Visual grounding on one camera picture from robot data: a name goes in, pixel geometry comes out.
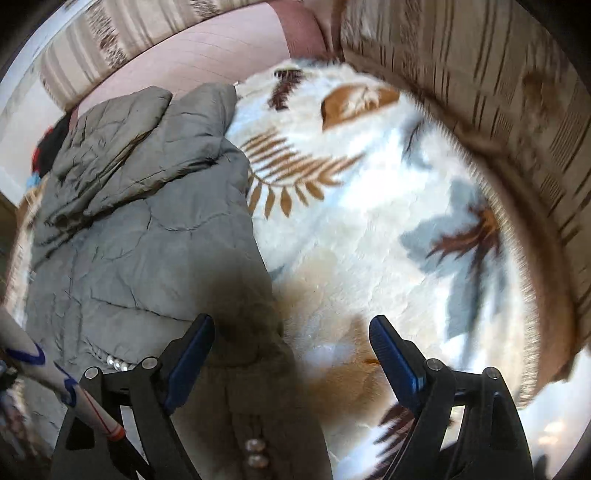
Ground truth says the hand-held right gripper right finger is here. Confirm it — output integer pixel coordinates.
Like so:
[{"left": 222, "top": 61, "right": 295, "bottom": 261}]
[{"left": 368, "top": 315, "right": 536, "bottom": 480}]

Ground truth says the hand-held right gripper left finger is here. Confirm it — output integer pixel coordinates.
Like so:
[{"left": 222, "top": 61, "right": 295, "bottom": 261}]
[{"left": 48, "top": 313, "right": 216, "bottom": 480}]

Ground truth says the grey quilted hooded jacket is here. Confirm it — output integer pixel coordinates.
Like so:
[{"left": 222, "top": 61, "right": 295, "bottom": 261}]
[{"left": 18, "top": 83, "right": 334, "bottom": 480}]

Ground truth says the white blue-printed strip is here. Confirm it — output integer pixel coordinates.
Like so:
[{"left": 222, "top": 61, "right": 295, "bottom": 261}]
[{"left": 0, "top": 305, "right": 126, "bottom": 439}]

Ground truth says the leaf print fleece blanket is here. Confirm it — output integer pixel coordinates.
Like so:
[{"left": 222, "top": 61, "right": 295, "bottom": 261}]
[{"left": 4, "top": 58, "right": 575, "bottom": 480}]

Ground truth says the red cloth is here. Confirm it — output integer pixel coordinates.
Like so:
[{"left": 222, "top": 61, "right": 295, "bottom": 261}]
[{"left": 31, "top": 138, "right": 49, "bottom": 176}]

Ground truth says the black cloth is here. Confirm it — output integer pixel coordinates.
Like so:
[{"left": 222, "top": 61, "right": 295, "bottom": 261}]
[{"left": 39, "top": 111, "right": 74, "bottom": 178}]

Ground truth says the striped floral side cushion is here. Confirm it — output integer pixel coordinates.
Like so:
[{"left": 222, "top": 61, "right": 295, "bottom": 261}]
[{"left": 339, "top": 0, "right": 591, "bottom": 386}]

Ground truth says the pink bolster cushion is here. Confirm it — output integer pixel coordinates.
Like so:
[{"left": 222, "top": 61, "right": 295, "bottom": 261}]
[{"left": 68, "top": 0, "right": 334, "bottom": 121}]

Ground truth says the striped floral back cushion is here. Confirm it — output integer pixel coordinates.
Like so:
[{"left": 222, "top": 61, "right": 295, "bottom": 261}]
[{"left": 39, "top": 0, "right": 266, "bottom": 109}]

